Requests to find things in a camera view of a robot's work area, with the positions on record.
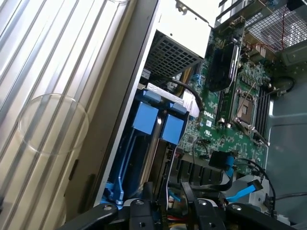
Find thin socket locking lever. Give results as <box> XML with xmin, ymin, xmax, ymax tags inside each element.
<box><xmin>237</xmin><ymin>82</ymin><xmax>256</xmax><ymax>115</ymax></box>

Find black RAM slot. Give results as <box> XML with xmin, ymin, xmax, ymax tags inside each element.
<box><xmin>254</xmin><ymin>86</ymin><xmax>266</xmax><ymax>134</ymax></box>
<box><xmin>260</xmin><ymin>87</ymin><xmax>272</xmax><ymax>135</ymax></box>
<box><xmin>226</xmin><ymin>86</ymin><xmax>238</xmax><ymax>120</ymax></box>

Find blue plastic disk carrier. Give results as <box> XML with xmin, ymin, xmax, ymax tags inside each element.
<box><xmin>104</xmin><ymin>88</ymin><xmax>161</xmax><ymax>207</ymax></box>

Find thin black red fan wire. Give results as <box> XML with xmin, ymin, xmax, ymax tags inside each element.
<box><xmin>191</xmin><ymin>138</ymin><xmax>212</xmax><ymax>160</ymax></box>

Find silver power supply unit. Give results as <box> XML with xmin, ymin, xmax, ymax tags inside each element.
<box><xmin>141</xmin><ymin>0</ymin><xmax>213</xmax><ymax>80</ymax></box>

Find blue SATA data wire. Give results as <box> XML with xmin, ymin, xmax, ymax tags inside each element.
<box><xmin>225</xmin><ymin>181</ymin><xmax>262</xmax><ymax>202</ymax></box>

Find open PC case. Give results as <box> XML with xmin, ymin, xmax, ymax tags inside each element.
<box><xmin>63</xmin><ymin>0</ymin><xmax>307</xmax><ymax>230</ymax></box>

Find grey metal drive cage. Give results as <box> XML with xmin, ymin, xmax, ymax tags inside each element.
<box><xmin>231</xmin><ymin>173</ymin><xmax>307</xmax><ymax>218</ymax></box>

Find CPU socket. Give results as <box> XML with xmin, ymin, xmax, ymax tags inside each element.
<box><xmin>234</xmin><ymin>87</ymin><xmax>260</xmax><ymax>124</ymax></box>

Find black graphics card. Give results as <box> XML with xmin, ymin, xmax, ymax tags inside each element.
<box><xmin>207</xmin><ymin>35</ymin><xmax>243</xmax><ymax>93</ymax></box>

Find silver chipset heatsink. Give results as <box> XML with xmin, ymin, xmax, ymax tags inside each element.
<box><xmin>182</xmin><ymin>91</ymin><xmax>201</xmax><ymax>118</ymax></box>

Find short black SATA wire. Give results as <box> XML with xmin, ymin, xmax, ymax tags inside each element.
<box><xmin>165</xmin><ymin>79</ymin><xmax>204</xmax><ymax>113</ymax></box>

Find black plastic cable guide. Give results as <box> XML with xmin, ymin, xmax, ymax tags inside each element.
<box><xmin>172</xmin><ymin>159</ymin><xmax>232</xmax><ymax>194</ymax></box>

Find grey disk bay cage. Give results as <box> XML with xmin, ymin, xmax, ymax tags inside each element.
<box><xmin>103</xmin><ymin>82</ymin><xmax>190</xmax><ymax>209</ymax></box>

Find braided yellow black cable bundle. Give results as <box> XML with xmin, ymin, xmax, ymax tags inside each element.
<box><xmin>176</xmin><ymin>67</ymin><xmax>194</xmax><ymax>96</ymax></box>

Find black looped wire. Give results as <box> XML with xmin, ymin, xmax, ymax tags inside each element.
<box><xmin>271</xmin><ymin>75</ymin><xmax>296</xmax><ymax>96</ymax></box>

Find black motherboard cable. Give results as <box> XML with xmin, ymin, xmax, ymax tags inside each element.
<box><xmin>234</xmin><ymin>157</ymin><xmax>276</xmax><ymax>211</ymax></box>

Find green Dell motherboard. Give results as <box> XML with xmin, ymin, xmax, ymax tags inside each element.
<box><xmin>176</xmin><ymin>14</ymin><xmax>276</xmax><ymax>174</ymax></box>

